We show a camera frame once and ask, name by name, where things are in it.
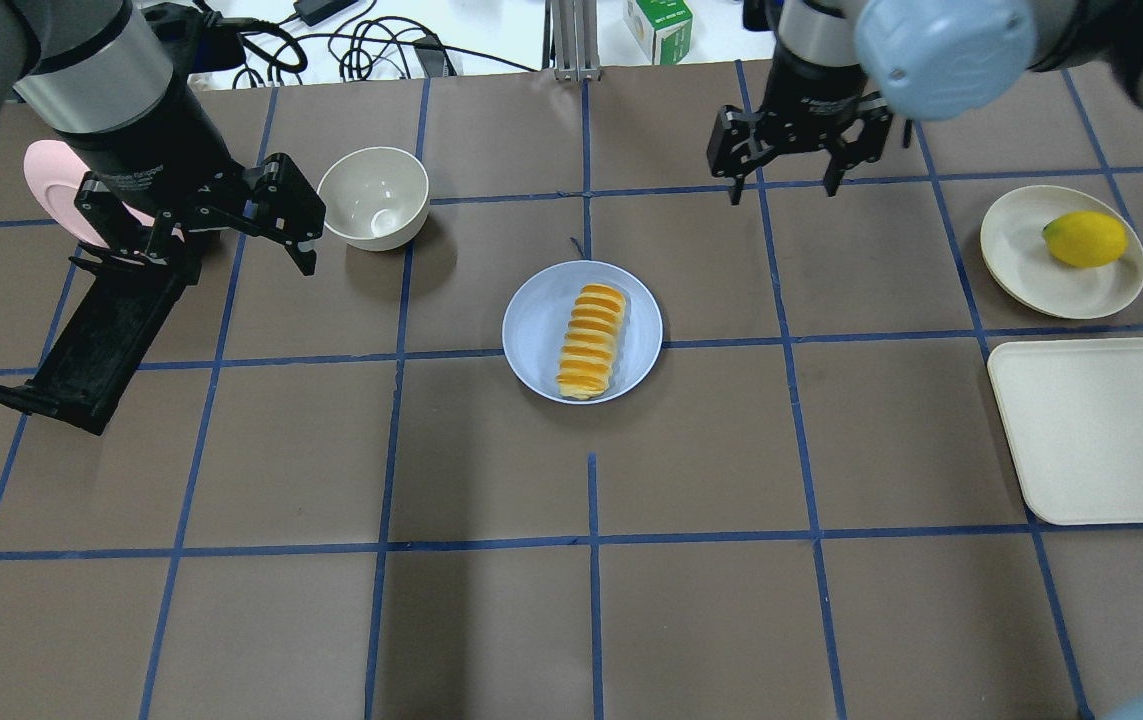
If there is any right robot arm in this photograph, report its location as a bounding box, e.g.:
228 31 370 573
705 1 1143 202

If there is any cream rectangular tray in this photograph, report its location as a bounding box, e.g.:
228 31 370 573
988 337 1143 527

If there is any yellow lemon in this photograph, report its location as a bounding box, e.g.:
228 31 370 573
1041 211 1130 269

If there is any black power adapter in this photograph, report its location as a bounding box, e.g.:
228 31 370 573
291 0 357 27

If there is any green white box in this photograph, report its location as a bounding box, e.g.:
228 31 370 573
623 1 694 65

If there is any cream bowl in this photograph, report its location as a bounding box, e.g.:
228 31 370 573
318 147 430 253

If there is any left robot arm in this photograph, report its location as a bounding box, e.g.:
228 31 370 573
0 1 323 293

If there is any cream round plate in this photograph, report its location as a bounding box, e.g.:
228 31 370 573
981 184 1143 320

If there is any aluminium frame post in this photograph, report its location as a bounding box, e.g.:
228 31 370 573
544 1 600 82

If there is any blue round plate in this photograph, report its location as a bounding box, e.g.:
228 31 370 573
502 261 664 405

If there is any pink plate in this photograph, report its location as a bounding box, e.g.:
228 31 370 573
23 138 109 250

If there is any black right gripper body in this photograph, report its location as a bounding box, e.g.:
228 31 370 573
709 93 894 173

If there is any striped yellow bread loaf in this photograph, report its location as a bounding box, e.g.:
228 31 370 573
554 283 629 400

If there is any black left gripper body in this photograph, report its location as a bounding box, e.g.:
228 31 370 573
74 152 327 258

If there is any black dish rack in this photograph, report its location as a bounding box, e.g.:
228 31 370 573
0 232 218 435

